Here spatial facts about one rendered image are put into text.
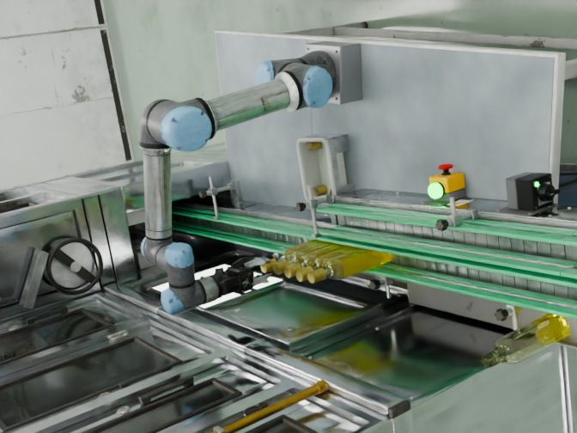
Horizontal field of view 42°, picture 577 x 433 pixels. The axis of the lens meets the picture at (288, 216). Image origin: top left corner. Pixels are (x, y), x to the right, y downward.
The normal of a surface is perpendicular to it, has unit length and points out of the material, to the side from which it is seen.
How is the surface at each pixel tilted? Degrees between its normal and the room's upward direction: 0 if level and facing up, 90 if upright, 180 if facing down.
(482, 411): 90
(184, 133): 83
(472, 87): 0
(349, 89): 90
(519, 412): 90
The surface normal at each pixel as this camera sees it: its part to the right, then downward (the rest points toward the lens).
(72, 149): 0.57, 0.09
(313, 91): 0.69, 0.22
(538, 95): -0.81, 0.25
